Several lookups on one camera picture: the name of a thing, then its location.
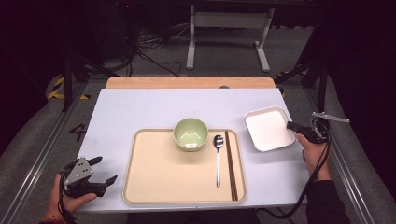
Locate person's left hand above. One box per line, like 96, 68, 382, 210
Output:
46, 173, 98, 222

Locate left hand-held gripper cable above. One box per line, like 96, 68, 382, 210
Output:
57, 172, 78, 224

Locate person's dark clothing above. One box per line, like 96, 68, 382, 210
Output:
125, 208, 261, 224

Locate metal spoon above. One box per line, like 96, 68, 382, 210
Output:
213, 134, 224, 189

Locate black computer case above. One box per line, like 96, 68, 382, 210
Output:
99, 0, 134, 60

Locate white metal stand frame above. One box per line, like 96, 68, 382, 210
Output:
186, 4, 276, 73

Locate hand-held gripper cable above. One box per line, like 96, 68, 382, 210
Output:
256, 119, 332, 220
57, 172, 78, 224

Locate green bowl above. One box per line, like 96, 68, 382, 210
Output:
173, 117, 209, 153

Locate right hand-held gripper cable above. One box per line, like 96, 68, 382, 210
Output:
256, 119, 332, 220

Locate black floor cables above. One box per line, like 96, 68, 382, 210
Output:
127, 24, 183, 77

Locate beige plastic tray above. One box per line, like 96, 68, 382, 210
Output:
121, 128, 248, 205

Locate white square plate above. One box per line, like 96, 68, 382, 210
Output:
243, 105, 297, 153

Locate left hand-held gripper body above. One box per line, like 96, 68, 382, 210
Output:
62, 156, 106, 198

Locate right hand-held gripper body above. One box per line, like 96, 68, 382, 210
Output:
300, 111, 350, 145

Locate black tripod stand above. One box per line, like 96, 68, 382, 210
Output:
274, 59, 330, 115
60, 52, 120, 113

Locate person's right hand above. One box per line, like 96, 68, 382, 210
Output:
295, 133, 332, 182

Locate aluminium rail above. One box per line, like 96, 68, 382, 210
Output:
0, 82, 90, 224
303, 88, 375, 224

